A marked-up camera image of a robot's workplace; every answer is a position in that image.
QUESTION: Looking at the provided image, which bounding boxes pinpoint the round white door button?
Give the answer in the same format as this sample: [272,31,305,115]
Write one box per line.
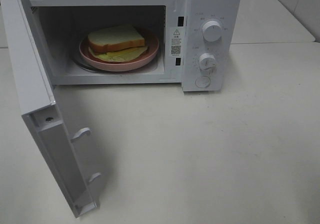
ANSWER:
[195,76,211,88]

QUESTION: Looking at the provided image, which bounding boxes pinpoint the pink round plate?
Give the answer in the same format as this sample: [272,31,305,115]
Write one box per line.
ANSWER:
[79,28,160,72]

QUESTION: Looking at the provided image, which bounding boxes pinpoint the sandwich with lettuce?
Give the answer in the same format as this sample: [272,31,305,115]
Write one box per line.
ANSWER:
[87,25,148,63]

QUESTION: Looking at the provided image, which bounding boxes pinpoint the white microwave door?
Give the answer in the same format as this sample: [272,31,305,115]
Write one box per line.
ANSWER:
[0,0,101,217]

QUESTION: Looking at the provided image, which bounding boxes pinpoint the lower white timer knob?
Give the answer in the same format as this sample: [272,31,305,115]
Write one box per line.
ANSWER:
[199,53,217,71]

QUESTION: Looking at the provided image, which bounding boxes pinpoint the white warning label sticker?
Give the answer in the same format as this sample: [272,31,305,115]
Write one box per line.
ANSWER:
[169,27,186,57]

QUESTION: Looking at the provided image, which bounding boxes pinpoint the white microwave oven body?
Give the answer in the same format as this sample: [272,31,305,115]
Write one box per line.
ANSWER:
[28,0,240,91]

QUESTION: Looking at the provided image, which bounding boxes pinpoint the upper white power knob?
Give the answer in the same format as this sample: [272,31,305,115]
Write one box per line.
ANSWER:
[202,20,222,42]

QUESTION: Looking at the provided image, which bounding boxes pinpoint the glass microwave turntable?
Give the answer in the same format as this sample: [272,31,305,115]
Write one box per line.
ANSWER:
[69,54,165,75]

